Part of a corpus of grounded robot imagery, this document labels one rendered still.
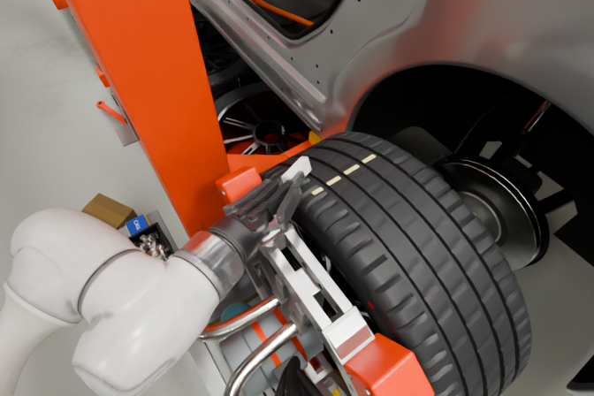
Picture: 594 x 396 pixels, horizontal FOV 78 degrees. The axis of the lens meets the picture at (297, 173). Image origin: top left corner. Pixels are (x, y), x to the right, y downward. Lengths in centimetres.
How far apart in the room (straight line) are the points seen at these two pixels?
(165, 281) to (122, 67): 36
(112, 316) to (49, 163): 216
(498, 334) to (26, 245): 69
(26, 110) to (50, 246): 250
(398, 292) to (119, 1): 58
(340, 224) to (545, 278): 165
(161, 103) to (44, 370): 147
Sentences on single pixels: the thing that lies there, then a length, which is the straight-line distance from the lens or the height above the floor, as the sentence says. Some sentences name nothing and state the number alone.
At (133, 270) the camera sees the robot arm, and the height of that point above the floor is 127.
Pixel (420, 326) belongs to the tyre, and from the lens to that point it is 60.
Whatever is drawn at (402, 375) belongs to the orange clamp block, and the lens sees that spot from 56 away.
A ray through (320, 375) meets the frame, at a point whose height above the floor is 62.
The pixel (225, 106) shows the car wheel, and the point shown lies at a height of 50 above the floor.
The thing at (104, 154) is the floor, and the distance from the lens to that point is 247.
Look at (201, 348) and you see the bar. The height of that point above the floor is 98.
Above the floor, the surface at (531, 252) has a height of 90.
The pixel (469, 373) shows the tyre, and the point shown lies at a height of 107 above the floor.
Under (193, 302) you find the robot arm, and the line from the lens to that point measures 48.
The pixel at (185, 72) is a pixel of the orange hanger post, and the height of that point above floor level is 127.
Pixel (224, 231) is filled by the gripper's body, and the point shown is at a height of 123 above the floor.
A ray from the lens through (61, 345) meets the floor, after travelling 200.
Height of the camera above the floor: 169
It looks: 53 degrees down
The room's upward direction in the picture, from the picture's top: straight up
